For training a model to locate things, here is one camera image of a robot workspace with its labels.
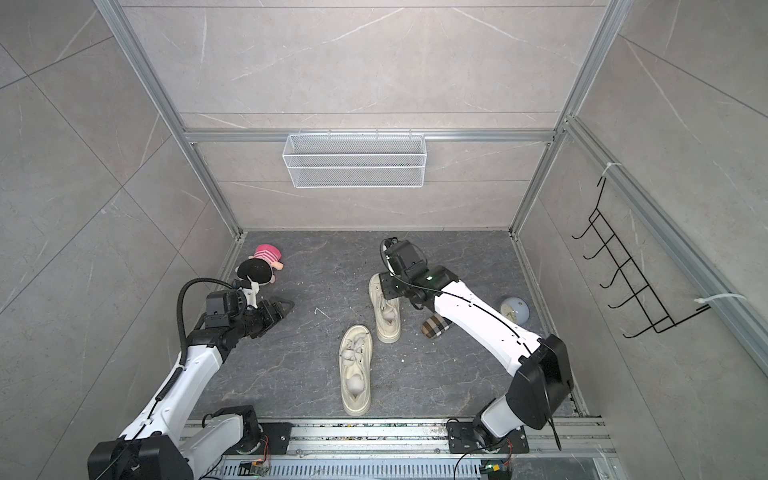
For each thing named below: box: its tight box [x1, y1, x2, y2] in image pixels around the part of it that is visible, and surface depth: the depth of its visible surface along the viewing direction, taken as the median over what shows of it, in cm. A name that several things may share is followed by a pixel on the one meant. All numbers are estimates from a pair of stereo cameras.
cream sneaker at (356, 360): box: [339, 324, 373, 417], surface depth 79 cm
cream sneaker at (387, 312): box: [368, 273, 401, 344], surface depth 90 cm
